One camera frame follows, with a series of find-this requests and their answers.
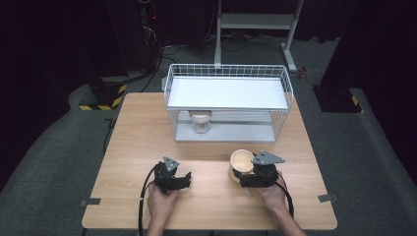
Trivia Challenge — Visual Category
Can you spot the white wire shelf rack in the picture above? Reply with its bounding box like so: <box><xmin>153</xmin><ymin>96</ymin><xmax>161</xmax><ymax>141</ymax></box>
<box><xmin>163</xmin><ymin>63</ymin><xmax>294</xmax><ymax>144</ymax></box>

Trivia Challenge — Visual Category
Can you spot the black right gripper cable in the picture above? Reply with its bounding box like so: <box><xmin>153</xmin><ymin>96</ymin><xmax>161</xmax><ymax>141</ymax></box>
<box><xmin>274</xmin><ymin>181</ymin><xmax>295</xmax><ymax>219</ymax></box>

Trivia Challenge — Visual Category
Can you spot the dark equipment stand with wires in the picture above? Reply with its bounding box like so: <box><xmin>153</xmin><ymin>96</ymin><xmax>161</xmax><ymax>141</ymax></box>
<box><xmin>137</xmin><ymin>0</ymin><xmax>161</xmax><ymax>74</ymax></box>

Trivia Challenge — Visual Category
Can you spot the cream ceramic cup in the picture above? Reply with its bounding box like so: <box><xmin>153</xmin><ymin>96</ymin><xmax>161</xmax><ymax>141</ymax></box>
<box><xmin>227</xmin><ymin>148</ymin><xmax>256</xmax><ymax>183</ymax></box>

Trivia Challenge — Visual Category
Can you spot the white metal stand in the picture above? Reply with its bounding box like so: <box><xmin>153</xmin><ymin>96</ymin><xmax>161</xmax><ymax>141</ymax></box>
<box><xmin>213</xmin><ymin>0</ymin><xmax>305</xmax><ymax>74</ymax></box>

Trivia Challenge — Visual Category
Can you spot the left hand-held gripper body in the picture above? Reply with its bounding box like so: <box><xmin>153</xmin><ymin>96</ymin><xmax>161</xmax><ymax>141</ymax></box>
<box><xmin>152</xmin><ymin>155</ymin><xmax>185</xmax><ymax>195</ymax></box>

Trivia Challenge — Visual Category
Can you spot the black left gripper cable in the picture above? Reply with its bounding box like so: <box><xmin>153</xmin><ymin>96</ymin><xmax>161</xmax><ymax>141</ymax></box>
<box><xmin>138</xmin><ymin>162</ymin><xmax>162</xmax><ymax>236</ymax></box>

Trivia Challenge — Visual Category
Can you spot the person's right hand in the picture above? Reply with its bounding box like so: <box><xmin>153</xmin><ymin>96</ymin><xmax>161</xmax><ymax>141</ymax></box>
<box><xmin>255</xmin><ymin>170</ymin><xmax>289</xmax><ymax>215</ymax></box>

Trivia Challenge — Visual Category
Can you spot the person's left hand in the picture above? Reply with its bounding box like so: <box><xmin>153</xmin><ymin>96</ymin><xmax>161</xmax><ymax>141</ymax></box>
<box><xmin>147</xmin><ymin>187</ymin><xmax>181</xmax><ymax>227</ymax></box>

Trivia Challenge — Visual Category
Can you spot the black floor cable bundle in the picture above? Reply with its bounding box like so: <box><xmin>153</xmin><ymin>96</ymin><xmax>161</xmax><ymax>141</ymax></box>
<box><xmin>161</xmin><ymin>30</ymin><xmax>284</xmax><ymax>55</ymax></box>

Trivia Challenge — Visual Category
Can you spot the black yellow striped base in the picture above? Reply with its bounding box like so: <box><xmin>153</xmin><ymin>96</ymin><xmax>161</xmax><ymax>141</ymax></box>
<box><xmin>78</xmin><ymin>80</ymin><xmax>128</xmax><ymax>112</ymax></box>
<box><xmin>312</xmin><ymin>84</ymin><xmax>365</xmax><ymax>114</ymax></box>

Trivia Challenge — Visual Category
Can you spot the grey tape piece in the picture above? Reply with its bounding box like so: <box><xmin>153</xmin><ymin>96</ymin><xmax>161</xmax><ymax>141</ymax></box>
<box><xmin>79</xmin><ymin>198</ymin><xmax>102</xmax><ymax>207</ymax></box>
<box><xmin>317</xmin><ymin>193</ymin><xmax>339</xmax><ymax>204</ymax></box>

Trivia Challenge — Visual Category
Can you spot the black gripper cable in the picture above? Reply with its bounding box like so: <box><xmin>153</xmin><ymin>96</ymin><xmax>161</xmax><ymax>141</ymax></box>
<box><xmin>138</xmin><ymin>162</ymin><xmax>162</xmax><ymax>236</ymax></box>
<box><xmin>274</xmin><ymin>181</ymin><xmax>295</xmax><ymax>219</ymax></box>

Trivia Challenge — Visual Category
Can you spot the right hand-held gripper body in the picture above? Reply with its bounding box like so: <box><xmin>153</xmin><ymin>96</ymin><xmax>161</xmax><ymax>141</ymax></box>
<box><xmin>240</xmin><ymin>149</ymin><xmax>286</xmax><ymax>189</ymax></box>

